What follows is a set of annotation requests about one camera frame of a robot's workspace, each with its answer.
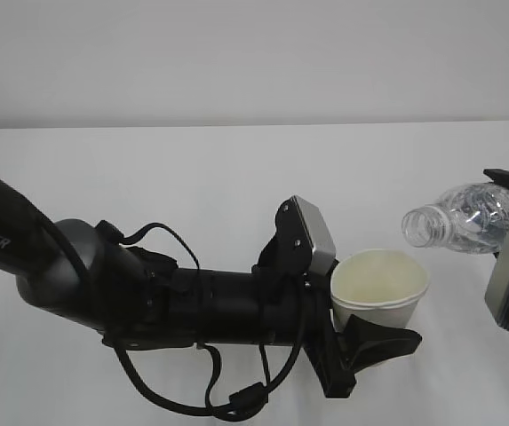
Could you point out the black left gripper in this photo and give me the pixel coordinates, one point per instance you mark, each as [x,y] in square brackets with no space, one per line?
[296,309]

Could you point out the white paper cup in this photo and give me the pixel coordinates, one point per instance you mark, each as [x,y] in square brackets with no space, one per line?
[381,286]

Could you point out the clear water bottle green label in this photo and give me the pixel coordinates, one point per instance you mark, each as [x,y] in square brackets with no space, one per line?
[471,219]

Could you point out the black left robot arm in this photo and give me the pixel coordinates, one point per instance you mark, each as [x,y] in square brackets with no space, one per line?
[139,300]

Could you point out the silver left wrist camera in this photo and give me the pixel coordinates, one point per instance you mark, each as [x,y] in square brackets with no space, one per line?
[302,242]

